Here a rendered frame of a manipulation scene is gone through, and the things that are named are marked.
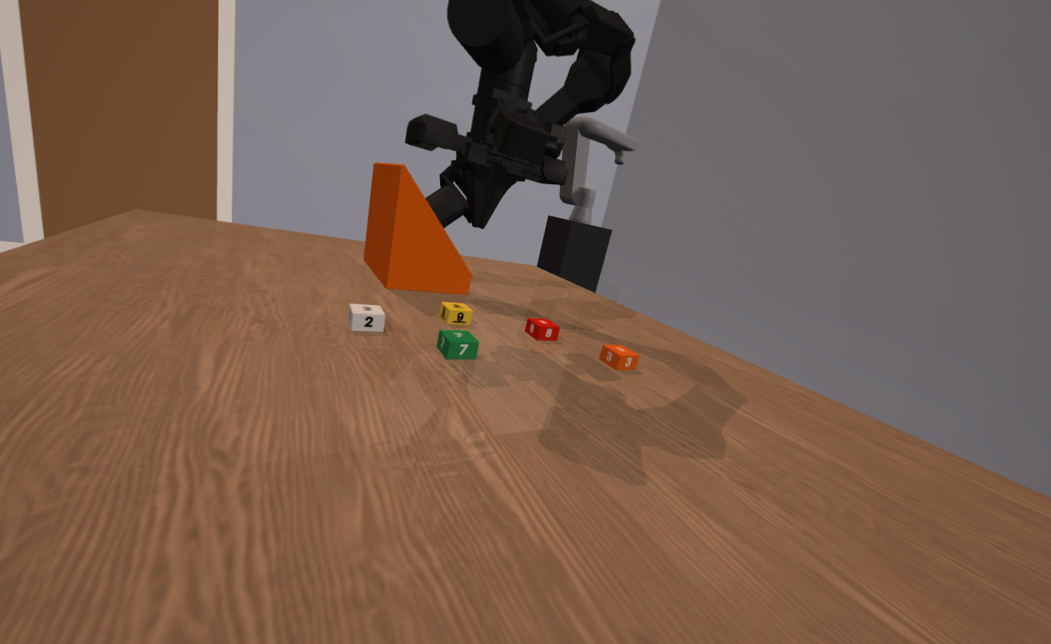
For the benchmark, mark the yellow block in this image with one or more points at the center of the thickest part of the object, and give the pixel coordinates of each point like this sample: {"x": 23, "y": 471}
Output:
{"x": 455, "y": 313}

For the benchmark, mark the green block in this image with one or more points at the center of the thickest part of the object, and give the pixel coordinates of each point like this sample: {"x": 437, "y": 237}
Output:
{"x": 457, "y": 345}

